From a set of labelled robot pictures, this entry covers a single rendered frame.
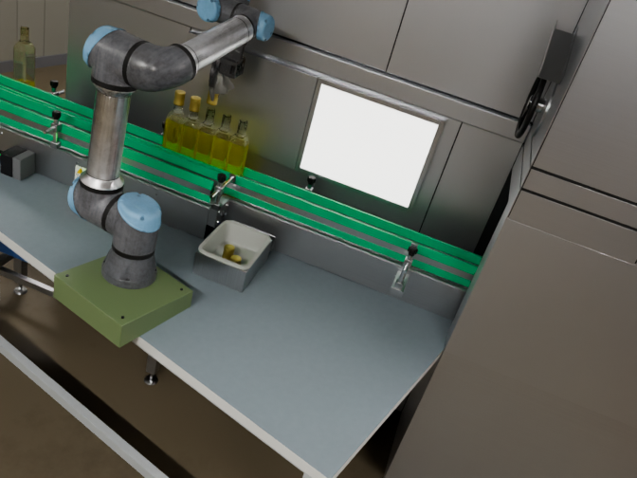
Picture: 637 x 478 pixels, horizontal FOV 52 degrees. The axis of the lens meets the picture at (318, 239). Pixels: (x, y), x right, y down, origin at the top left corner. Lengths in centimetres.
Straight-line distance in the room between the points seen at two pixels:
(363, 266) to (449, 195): 37
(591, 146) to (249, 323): 103
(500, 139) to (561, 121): 44
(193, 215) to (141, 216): 45
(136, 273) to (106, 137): 37
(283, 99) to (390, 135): 37
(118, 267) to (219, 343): 34
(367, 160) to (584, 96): 78
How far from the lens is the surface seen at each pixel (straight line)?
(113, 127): 175
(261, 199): 218
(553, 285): 191
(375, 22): 210
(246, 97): 226
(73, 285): 184
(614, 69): 170
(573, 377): 209
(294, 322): 195
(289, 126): 223
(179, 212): 220
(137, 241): 178
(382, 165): 219
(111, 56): 167
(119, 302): 180
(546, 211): 181
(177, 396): 270
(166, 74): 162
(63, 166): 239
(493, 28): 206
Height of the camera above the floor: 198
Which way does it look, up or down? 31 degrees down
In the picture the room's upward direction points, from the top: 17 degrees clockwise
